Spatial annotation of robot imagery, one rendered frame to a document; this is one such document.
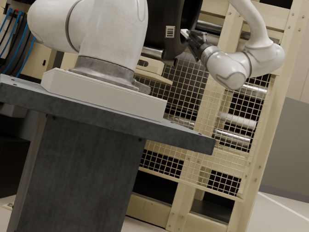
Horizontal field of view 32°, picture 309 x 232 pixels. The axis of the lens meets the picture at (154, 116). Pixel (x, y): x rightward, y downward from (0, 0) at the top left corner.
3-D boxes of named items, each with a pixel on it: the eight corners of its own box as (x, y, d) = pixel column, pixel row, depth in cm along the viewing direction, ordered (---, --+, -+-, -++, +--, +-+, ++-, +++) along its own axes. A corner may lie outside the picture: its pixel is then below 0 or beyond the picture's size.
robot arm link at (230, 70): (204, 78, 202) (235, 70, 206) (224, 98, 191) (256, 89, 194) (204, 52, 196) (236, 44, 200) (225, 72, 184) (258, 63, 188)
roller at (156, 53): (91, 37, 247) (95, 29, 249) (93, 43, 251) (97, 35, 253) (163, 55, 239) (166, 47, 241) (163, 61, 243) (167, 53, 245)
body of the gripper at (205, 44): (203, 45, 202) (192, 36, 209) (199, 66, 206) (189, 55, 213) (220, 44, 204) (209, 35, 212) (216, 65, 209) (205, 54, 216)
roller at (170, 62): (110, 46, 274) (113, 39, 276) (111, 51, 278) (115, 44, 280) (174, 63, 266) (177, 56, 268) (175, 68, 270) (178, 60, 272)
